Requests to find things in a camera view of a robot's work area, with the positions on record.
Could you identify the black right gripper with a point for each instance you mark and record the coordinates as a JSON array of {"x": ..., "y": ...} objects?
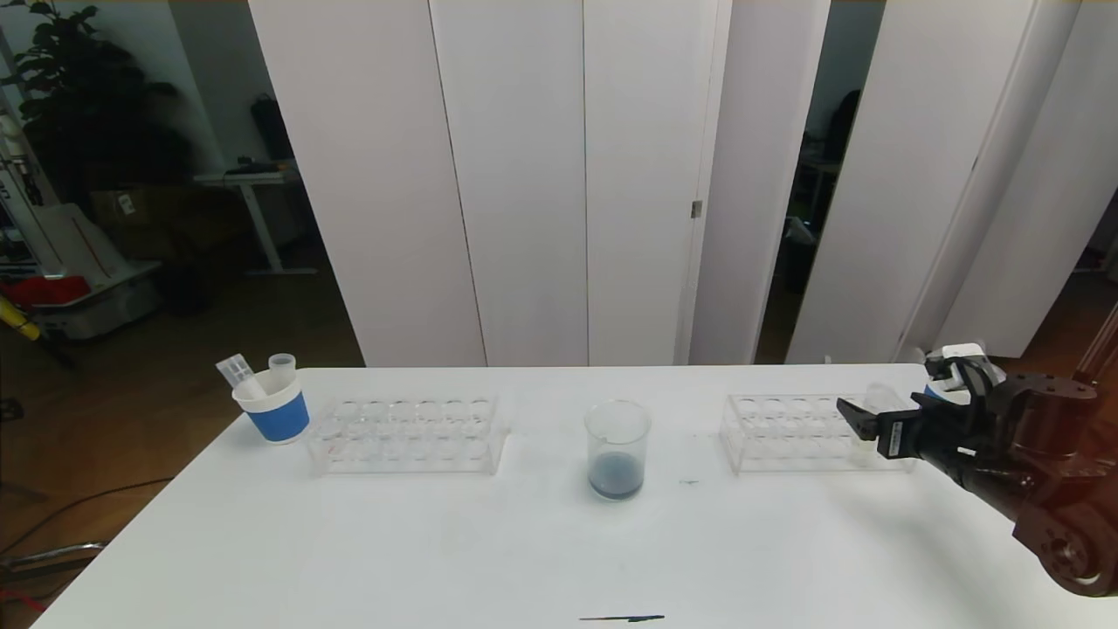
[{"x": 896, "y": 434}]

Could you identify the test tube with blue pigment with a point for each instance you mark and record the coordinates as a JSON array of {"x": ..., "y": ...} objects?
[{"x": 282, "y": 363}]

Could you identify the test tube with red pigment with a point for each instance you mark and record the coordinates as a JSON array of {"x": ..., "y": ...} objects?
[{"x": 236, "y": 371}]

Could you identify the black and silver right robot arm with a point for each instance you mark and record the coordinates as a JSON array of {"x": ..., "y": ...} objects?
[{"x": 1048, "y": 463}]

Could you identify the test tube with white pigment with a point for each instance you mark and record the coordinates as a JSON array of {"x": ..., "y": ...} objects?
[{"x": 882, "y": 397}]

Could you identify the clear acrylic test tube rack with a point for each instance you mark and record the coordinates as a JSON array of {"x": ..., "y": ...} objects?
[
  {"x": 786, "y": 432},
  {"x": 410, "y": 437}
]

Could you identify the clear glass beaker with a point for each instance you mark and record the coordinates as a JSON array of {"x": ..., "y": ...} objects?
[{"x": 617, "y": 459}]

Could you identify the white partition foot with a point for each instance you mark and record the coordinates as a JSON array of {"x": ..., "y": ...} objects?
[{"x": 917, "y": 355}]

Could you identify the white standing desk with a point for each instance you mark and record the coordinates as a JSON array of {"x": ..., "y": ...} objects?
[{"x": 253, "y": 179}]

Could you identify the black backpack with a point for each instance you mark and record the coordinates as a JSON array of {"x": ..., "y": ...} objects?
[{"x": 271, "y": 127}]

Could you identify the black bin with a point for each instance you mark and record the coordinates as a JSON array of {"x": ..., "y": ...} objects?
[{"x": 185, "y": 288}]

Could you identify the white machine base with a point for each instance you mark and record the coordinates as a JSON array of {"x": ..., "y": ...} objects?
[{"x": 105, "y": 310}]

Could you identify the brown cardboard box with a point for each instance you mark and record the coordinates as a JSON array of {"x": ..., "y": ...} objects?
[{"x": 118, "y": 208}]

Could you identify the white leaning board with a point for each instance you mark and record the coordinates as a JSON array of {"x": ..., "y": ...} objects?
[{"x": 74, "y": 245}]

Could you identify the metal chair leg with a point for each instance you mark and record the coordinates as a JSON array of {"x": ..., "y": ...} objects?
[{"x": 52, "y": 555}]

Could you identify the dark green potted plant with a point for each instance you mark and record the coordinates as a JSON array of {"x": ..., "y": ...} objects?
[{"x": 87, "y": 105}]

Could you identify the yellow tool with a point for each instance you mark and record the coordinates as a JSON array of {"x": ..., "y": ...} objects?
[{"x": 17, "y": 321}]

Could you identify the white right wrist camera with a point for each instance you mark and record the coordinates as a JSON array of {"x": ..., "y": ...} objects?
[{"x": 959, "y": 356}]

